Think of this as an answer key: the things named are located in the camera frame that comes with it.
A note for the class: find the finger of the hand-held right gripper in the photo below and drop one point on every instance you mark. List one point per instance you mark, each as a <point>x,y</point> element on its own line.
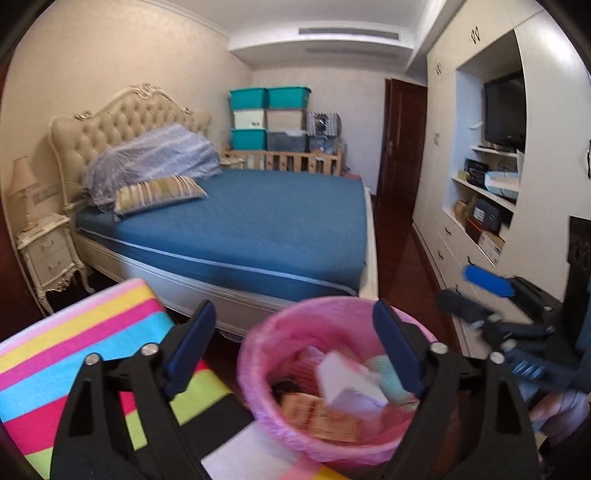
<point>489,279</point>
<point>461,304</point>

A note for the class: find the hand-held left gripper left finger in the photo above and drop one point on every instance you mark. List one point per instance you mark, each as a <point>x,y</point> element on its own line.
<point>191,341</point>

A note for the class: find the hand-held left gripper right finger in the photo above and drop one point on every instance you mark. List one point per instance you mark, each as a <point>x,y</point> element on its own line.
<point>399,350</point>

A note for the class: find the green tissue packet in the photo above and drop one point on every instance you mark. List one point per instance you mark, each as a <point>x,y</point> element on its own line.
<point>385,383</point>

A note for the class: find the small white box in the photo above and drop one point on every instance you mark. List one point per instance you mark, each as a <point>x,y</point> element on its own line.
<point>346,383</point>

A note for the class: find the pink lined trash bin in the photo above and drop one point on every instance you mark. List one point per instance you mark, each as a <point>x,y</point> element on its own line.
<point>277,332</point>

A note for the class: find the person's right hand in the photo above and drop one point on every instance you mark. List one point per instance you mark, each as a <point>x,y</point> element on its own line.
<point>558,408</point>

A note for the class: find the white shoe box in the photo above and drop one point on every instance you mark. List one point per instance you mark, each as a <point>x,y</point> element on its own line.
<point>491,248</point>

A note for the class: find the black safe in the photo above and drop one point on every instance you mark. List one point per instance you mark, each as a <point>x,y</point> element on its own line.
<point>488,214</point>

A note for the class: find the brown cardboard box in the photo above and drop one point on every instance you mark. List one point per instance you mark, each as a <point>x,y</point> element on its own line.
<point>465,210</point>

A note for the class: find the dark carved wooden panel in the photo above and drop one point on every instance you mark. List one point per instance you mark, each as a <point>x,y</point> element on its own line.
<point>579,258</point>

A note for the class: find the pale blue flat box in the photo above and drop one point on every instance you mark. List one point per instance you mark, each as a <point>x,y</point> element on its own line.
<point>502,184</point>

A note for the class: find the black shelf box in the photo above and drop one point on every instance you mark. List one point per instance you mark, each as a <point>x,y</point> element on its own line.
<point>476,171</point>

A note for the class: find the bed with blue sheet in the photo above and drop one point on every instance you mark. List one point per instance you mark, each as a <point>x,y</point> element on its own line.
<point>277,221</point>

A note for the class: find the striped colourful tablecloth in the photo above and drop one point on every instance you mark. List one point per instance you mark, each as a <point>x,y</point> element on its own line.
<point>41,369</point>

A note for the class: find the striped pillow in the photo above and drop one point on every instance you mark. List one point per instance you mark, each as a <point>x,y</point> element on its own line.
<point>157,191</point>

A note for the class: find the brown wooden door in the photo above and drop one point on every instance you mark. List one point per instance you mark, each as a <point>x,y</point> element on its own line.
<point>401,138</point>

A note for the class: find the black television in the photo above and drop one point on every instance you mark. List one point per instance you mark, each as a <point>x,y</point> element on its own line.
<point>505,110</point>

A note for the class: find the white nightstand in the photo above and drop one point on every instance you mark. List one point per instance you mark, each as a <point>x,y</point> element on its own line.
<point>46,254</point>

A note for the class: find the white built-in wardrobe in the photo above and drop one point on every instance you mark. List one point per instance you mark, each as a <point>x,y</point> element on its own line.
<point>443,115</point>

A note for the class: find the blue-grey duvet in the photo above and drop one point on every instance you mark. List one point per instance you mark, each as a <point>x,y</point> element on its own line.
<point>157,152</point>

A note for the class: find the teal storage box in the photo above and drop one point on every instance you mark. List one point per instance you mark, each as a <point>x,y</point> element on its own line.
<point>249,99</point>
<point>288,98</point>
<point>249,139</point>

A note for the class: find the clear grey storage box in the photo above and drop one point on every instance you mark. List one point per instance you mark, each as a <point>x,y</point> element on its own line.
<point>287,142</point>

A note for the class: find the black and white checkered bag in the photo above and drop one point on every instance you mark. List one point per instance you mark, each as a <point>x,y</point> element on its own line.
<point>324,123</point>

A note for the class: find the white storage box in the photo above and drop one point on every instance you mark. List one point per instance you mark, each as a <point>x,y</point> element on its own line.
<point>249,120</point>

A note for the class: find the beige tufted headboard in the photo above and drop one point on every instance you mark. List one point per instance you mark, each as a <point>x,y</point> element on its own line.
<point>115,124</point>

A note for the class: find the beige table lamp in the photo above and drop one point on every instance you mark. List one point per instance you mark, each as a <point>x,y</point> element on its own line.
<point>23,175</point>

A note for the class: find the beige storage box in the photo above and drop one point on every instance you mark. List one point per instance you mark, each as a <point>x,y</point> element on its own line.
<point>286,121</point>

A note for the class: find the ceiling air vent grille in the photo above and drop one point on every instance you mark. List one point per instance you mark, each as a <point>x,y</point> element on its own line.
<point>348,33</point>

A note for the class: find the wooden crib rail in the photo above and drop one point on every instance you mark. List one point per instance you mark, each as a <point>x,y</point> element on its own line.
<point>286,161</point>

